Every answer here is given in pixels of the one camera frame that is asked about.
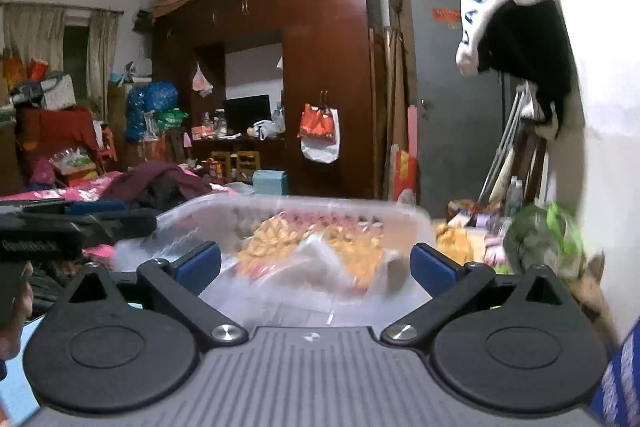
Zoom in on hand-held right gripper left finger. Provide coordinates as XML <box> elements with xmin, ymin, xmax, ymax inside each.
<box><xmin>65</xmin><ymin>241</ymin><xmax>250</xmax><ymax>349</ymax></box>

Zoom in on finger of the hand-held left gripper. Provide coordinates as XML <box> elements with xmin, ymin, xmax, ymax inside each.
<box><xmin>75</xmin><ymin>210</ymin><xmax>157</xmax><ymax>238</ymax></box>
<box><xmin>0</xmin><ymin>200</ymin><xmax>128</xmax><ymax>215</ymax></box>

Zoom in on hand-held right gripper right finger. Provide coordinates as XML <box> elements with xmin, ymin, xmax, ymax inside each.
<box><xmin>379</xmin><ymin>243</ymin><xmax>568</xmax><ymax>349</ymax></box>

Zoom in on white plastic basket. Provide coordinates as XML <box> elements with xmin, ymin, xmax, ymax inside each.
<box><xmin>114</xmin><ymin>194</ymin><xmax>432</xmax><ymax>323</ymax></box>

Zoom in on clear bag with grey contents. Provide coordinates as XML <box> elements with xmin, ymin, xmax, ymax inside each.
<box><xmin>200</xmin><ymin>232</ymin><xmax>418</xmax><ymax>323</ymax></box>

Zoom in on person's left hand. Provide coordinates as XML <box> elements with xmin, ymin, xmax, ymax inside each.
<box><xmin>0</xmin><ymin>262</ymin><xmax>35</xmax><ymax>362</ymax></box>

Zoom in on pink floral blanket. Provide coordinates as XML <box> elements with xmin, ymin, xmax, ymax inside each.
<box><xmin>0</xmin><ymin>172</ymin><xmax>121</xmax><ymax>202</ymax></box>

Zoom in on orange snack bag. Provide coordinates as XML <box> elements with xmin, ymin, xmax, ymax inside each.
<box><xmin>435</xmin><ymin>224</ymin><xmax>483</xmax><ymax>263</ymax></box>

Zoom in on maroon garment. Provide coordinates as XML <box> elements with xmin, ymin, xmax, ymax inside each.
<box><xmin>102</xmin><ymin>161</ymin><xmax>201</xmax><ymax>208</ymax></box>

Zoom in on red cloth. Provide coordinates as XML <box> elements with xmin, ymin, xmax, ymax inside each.
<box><xmin>15</xmin><ymin>106</ymin><xmax>98</xmax><ymax>168</ymax></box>

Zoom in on red and yellow bag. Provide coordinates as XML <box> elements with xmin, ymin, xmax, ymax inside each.
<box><xmin>392</xmin><ymin>149</ymin><xmax>418</xmax><ymax>202</ymax></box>

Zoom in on yellow wooden stools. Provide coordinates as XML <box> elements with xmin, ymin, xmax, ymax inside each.
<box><xmin>210</xmin><ymin>151</ymin><xmax>261</xmax><ymax>182</ymax></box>

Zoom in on teal box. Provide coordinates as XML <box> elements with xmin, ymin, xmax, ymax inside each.
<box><xmin>251</xmin><ymin>169</ymin><xmax>290</xmax><ymax>195</ymax></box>

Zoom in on plastic bottles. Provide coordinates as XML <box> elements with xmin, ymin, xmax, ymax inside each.
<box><xmin>505</xmin><ymin>177</ymin><xmax>523</xmax><ymax>218</ymax></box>

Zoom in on green plastic bag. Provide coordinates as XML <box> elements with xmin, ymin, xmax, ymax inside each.
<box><xmin>502</xmin><ymin>202</ymin><xmax>586</xmax><ymax>278</ymax></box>

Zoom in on blue plastic bags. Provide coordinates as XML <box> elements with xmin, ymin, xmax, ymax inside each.
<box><xmin>124</xmin><ymin>82</ymin><xmax>179</xmax><ymax>142</ymax></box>

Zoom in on green and white bag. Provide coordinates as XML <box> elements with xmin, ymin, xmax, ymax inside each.
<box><xmin>156</xmin><ymin>108</ymin><xmax>190</xmax><ymax>132</ymax></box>

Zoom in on white gift bag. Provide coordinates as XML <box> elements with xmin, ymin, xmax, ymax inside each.
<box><xmin>40</xmin><ymin>76</ymin><xmax>76</xmax><ymax>110</ymax></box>

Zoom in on grey door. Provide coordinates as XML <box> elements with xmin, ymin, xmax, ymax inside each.
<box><xmin>407</xmin><ymin>0</ymin><xmax>516</xmax><ymax>208</ymax></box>

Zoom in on pink board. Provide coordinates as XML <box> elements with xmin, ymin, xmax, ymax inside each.
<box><xmin>407</xmin><ymin>104</ymin><xmax>420</xmax><ymax>158</ymax></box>

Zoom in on metal crutches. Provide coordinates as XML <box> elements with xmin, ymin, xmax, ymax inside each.
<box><xmin>477</xmin><ymin>82</ymin><xmax>533</xmax><ymax>208</ymax></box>

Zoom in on beige curtain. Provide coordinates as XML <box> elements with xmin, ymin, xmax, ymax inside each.
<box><xmin>87</xmin><ymin>9</ymin><xmax>121</xmax><ymax>118</ymax></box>
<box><xmin>2</xmin><ymin>4</ymin><xmax>66</xmax><ymax>78</ymax></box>

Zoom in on black computer monitor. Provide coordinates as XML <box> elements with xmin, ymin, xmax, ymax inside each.
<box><xmin>224</xmin><ymin>94</ymin><xmax>272</xmax><ymax>135</ymax></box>

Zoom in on small hanging white plastic bag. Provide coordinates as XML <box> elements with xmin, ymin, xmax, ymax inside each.
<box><xmin>192</xmin><ymin>63</ymin><xmax>213</xmax><ymax>98</ymax></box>

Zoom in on wooden plank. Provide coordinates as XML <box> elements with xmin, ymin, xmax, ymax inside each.
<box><xmin>570</xmin><ymin>252</ymin><xmax>621</xmax><ymax>343</ymax></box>

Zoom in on wooden boards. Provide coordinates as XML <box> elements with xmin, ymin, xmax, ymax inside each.
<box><xmin>370</xmin><ymin>27</ymin><xmax>416</xmax><ymax>202</ymax></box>

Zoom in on orange and white plastic bag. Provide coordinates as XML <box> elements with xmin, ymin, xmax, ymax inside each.
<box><xmin>297</xmin><ymin>103</ymin><xmax>341</xmax><ymax>164</ymax></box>

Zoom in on brown wooden wardrobe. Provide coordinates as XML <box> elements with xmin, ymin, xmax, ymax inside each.
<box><xmin>150</xmin><ymin>0</ymin><xmax>388</xmax><ymax>200</ymax></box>

